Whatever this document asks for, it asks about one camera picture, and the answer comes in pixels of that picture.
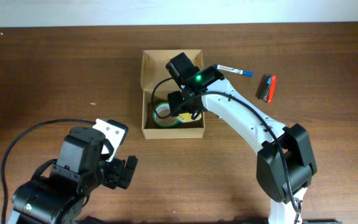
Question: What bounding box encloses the green tape roll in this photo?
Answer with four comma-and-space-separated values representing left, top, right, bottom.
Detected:
153, 102, 180, 128

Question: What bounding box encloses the brown cardboard box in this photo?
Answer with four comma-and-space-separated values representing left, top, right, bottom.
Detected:
140, 49, 205, 139

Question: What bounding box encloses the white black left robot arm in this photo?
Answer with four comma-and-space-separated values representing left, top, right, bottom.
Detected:
7, 156, 138, 223

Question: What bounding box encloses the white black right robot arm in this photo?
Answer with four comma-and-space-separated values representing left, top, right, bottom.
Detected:
166, 62, 317, 223

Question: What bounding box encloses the blue white marker pen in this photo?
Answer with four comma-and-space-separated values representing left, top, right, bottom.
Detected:
214, 64, 254, 77

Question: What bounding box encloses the red black stapler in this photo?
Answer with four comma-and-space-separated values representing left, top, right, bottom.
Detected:
257, 74, 277, 103

